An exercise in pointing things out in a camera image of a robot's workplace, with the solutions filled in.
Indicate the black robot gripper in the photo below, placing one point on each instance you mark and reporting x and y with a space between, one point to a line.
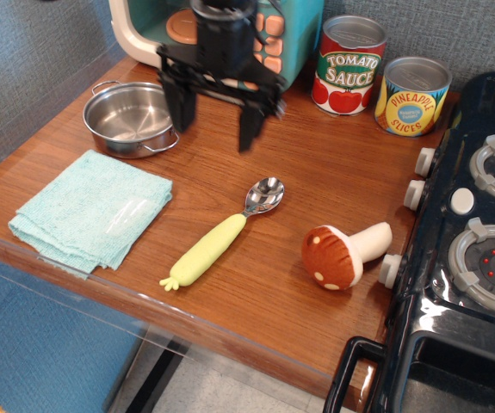
221 64

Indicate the small stainless steel pan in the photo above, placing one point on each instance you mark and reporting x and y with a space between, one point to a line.
129 120

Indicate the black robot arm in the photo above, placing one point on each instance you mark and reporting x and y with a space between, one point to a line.
221 64

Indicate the light blue folded cloth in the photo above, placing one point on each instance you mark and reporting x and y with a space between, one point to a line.
91 214

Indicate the orange microwave turntable plate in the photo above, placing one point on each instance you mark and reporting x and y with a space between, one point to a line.
182 27

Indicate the toy microwave teal and cream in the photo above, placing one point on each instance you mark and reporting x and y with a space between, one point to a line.
289 31

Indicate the tomato sauce can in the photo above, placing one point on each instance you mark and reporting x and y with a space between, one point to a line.
350 54

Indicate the plush brown mushroom toy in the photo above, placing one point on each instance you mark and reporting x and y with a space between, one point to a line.
335 260

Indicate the pineapple slices can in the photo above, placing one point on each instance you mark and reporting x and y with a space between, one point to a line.
413 91

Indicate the black toy stove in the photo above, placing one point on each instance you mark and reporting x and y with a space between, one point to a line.
439 354

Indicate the spoon with yellow handle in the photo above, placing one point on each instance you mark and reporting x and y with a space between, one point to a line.
263 196

